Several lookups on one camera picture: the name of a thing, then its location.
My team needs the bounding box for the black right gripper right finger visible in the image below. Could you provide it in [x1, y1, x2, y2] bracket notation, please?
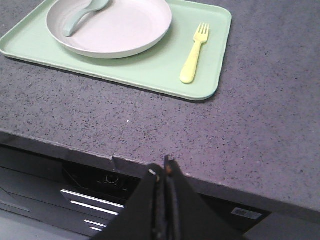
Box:
[164, 155, 245, 240]

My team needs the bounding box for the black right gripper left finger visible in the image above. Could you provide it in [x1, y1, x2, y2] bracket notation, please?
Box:
[93, 163, 164, 240]

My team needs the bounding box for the yellow plastic fork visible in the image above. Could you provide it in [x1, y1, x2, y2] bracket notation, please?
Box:
[179, 23, 210, 84]

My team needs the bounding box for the white round plate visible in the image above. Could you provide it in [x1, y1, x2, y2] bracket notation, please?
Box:
[46, 0, 172, 59]

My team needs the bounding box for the light green tray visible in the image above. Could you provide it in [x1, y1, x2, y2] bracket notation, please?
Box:
[0, 0, 232, 101]

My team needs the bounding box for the pale green spoon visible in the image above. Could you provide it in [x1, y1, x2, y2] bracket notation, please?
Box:
[62, 0, 109, 37]

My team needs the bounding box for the black camera under table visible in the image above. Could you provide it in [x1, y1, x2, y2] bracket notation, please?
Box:
[62, 166, 141, 203]

